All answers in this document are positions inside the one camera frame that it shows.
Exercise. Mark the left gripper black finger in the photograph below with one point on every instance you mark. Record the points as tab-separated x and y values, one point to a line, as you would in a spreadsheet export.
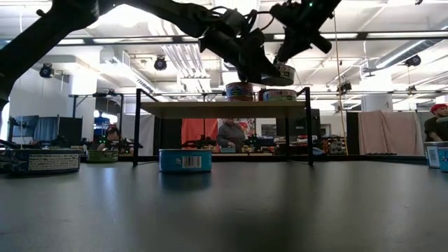
244	73
262	68

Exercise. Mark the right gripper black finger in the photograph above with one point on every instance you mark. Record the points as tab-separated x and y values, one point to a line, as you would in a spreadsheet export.
287	49
301	49

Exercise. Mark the tall blue red-striped can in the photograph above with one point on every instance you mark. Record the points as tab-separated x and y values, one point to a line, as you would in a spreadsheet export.
239	91

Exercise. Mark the red white round can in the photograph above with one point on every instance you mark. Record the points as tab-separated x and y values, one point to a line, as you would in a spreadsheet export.
260	95

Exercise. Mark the turquoise yellow tuna can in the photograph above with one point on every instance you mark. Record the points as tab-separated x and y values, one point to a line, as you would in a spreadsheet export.
434	155
175	161

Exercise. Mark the dark tin white label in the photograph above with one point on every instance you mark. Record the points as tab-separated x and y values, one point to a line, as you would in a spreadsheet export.
52	161

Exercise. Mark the dark blue sardine tin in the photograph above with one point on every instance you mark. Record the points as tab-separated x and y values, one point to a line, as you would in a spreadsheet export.
5	162

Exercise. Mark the background black robot arm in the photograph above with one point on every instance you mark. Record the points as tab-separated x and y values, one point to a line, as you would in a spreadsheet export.
201	143
122	145

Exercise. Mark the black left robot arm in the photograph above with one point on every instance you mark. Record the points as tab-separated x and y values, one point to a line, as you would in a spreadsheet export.
42	35

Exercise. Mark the wooden shelf with black legs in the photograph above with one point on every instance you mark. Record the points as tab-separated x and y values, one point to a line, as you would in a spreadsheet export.
224	110

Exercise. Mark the cluttered storage shelf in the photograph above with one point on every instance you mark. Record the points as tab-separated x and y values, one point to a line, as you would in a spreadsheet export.
334	145

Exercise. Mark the floral printed poster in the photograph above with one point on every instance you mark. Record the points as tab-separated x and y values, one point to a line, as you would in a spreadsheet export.
250	124

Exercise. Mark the black overhead light bar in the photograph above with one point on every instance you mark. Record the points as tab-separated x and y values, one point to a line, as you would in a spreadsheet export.
362	35

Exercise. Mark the black ceiling spotlight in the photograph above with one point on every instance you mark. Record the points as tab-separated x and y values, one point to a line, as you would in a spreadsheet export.
46	71
413	60
160	63
344	87

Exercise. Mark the small dark screen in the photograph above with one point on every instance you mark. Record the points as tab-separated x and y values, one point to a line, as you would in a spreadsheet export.
268	130

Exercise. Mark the black cabinet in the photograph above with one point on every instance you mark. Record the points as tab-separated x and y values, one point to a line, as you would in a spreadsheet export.
297	126

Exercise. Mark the orange hanging cloth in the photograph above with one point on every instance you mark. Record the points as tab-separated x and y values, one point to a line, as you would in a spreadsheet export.
199	127

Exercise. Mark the white round column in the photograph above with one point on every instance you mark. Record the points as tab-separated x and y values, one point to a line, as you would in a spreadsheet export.
377	103

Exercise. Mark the black partition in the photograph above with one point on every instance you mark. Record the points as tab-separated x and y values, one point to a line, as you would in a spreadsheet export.
351	131

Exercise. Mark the pink draped cloth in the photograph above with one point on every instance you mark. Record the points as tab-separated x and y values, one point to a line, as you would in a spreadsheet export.
388	133

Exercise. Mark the black panel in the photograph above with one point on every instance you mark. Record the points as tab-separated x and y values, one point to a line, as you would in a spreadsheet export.
70	129

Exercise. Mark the blue curtain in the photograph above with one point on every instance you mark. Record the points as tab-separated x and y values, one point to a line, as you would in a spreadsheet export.
45	131

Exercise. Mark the dark monitor screen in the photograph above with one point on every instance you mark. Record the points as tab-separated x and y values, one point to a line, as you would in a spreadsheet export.
26	124

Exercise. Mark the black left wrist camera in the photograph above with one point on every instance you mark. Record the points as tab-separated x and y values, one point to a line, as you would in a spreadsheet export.
234	19

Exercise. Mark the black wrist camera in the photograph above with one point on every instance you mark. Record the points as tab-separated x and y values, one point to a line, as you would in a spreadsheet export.
234	19
281	12

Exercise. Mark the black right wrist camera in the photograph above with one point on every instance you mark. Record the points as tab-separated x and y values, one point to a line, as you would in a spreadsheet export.
281	12

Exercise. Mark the black background table frame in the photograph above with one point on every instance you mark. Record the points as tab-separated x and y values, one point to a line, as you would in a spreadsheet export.
122	119

